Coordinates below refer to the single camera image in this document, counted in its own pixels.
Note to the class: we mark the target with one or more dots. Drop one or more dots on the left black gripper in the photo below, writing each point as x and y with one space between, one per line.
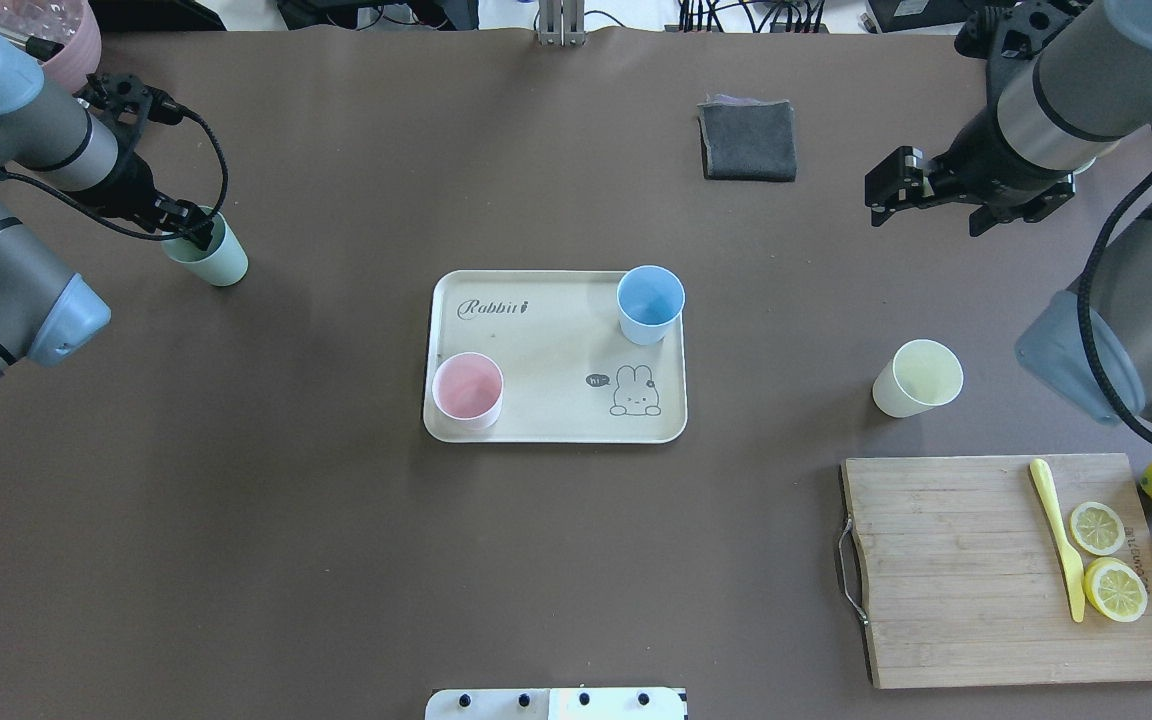
129 186

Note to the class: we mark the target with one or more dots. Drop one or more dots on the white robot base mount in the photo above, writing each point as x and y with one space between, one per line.
632 702

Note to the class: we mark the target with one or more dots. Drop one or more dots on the lemon slice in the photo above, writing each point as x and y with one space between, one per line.
1096 528
1115 590

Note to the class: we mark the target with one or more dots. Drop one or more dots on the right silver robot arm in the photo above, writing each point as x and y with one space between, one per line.
1067 82

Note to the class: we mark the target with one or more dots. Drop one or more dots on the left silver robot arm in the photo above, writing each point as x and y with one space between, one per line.
80 148

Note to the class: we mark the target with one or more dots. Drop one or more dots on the pink bowl of ice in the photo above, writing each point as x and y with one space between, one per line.
72 24

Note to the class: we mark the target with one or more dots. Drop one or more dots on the blue plastic cup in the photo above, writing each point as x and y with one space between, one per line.
650 299

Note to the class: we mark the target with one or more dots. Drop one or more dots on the grey folded cloth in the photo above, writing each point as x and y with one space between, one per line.
744 139

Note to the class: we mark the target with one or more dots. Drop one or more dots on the yellow plastic knife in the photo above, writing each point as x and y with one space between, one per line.
1070 561

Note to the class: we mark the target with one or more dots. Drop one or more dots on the green plastic cup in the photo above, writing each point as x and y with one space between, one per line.
214 254

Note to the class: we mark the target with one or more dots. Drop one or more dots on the cream rabbit tray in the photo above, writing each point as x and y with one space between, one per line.
570 375

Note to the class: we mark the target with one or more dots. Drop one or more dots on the pink plastic cup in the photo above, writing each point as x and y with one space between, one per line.
468 388

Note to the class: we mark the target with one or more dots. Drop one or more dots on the pale yellow plastic cup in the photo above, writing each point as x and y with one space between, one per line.
923 374

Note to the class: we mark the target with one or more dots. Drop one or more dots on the wooden cutting board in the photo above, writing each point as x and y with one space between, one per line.
960 584

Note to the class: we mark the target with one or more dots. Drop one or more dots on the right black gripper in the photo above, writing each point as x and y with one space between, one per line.
969 152

